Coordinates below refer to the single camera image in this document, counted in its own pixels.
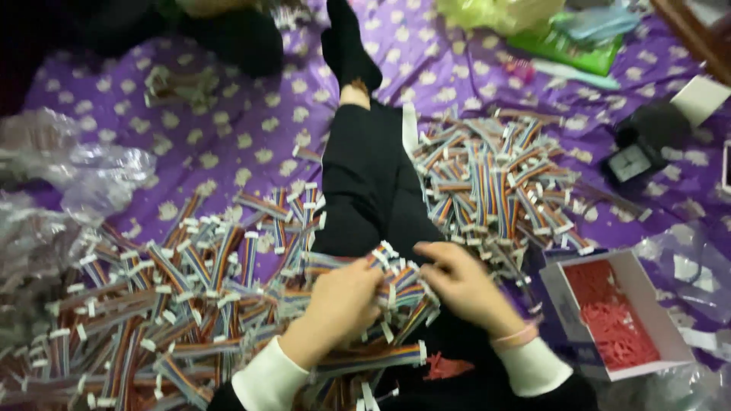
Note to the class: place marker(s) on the person's left hand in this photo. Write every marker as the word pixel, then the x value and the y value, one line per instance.
pixel 334 311

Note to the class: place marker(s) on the person's right hand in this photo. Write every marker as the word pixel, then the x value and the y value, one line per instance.
pixel 465 291

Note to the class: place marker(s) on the person's right fingers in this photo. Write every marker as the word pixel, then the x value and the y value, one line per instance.
pixel 435 268

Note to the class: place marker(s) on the person's left fingers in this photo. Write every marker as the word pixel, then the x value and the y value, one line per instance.
pixel 372 288

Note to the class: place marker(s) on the loose red ties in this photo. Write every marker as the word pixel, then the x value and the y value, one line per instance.
pixel 448 368

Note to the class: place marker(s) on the person's black trouser leg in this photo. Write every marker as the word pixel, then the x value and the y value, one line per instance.
pixel 371 182

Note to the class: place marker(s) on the pink wristband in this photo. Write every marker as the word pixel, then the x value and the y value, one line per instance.
pixel 517 337

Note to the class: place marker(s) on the pile of red ties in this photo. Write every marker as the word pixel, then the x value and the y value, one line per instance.
pixel 614 317

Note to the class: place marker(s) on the white cardboard box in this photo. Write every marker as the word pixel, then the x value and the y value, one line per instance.
pixel 619 314

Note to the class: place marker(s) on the purple patterned bed sheet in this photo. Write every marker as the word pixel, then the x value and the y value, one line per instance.
pixel 245 131

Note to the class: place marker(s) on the small pink item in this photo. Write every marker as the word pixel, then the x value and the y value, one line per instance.
pixel 518 69

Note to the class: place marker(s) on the person's black sock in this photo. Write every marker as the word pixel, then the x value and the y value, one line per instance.
pixel 345 48

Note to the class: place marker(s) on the black device with white face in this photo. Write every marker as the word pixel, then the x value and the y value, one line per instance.
pixel 642 145

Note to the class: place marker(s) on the green packet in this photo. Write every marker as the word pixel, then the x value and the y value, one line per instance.
pixel 562 51

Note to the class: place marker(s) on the yellow-green plastic bag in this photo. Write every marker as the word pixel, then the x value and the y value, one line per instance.
pixel 497 14

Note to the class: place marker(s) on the light blue plastic bag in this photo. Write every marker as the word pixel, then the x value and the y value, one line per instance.
pixel 599 23

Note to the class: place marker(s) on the white card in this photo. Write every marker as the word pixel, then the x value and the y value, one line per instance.
pixel 699 98

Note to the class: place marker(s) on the crumpled clear plastic bag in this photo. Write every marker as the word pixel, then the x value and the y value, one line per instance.
pixel 51 188

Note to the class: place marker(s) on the brown wooden furniture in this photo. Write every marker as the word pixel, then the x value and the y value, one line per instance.
pixel 694 34

